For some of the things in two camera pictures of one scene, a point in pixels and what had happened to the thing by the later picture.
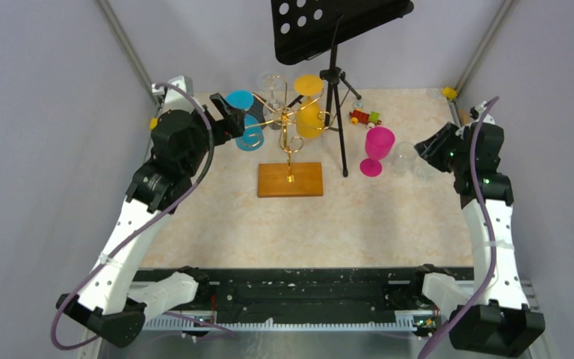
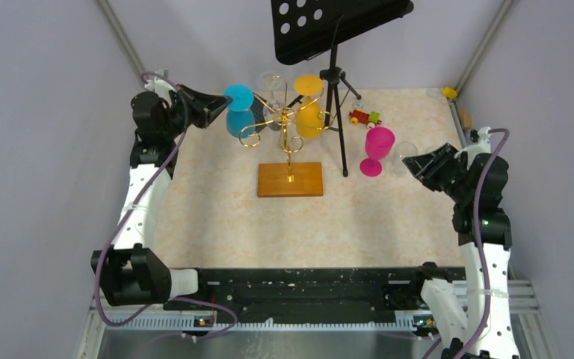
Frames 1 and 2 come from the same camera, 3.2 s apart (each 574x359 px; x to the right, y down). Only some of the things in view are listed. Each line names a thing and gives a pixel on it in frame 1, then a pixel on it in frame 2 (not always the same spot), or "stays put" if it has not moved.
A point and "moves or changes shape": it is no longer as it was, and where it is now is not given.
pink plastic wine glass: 379,141 stays put
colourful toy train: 358,117 stays put
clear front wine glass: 405,152 stays put
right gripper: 430,149 to 426,167
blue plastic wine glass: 252,138 moves or changes shape
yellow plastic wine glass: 309,118 stays put
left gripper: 232,124 to 205,107
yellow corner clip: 451,93 stays put
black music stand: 302,28 stays put
